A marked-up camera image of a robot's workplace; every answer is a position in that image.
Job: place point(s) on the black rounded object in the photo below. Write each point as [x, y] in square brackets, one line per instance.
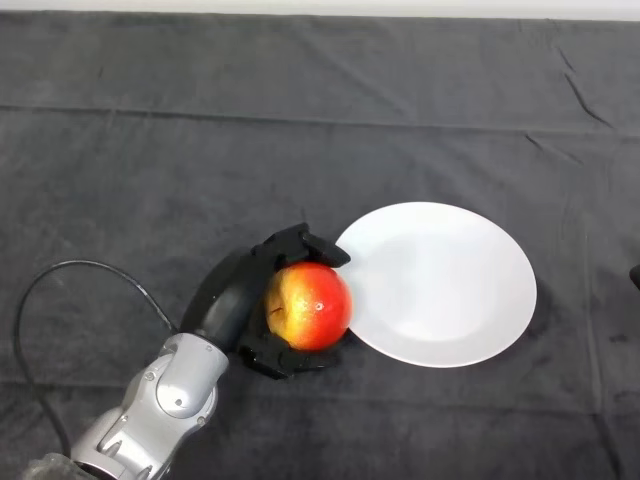
[635, 276]

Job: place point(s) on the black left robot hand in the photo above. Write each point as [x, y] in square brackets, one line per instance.
[230, 295]

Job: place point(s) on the black cloth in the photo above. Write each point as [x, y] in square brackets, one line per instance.
[150, 150]

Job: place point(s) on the white round plate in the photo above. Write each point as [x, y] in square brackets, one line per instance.
[450, 285]

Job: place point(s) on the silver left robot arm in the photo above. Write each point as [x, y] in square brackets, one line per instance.
[170, 395]

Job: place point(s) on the red yellow apple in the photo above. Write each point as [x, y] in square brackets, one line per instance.
[315, 310]

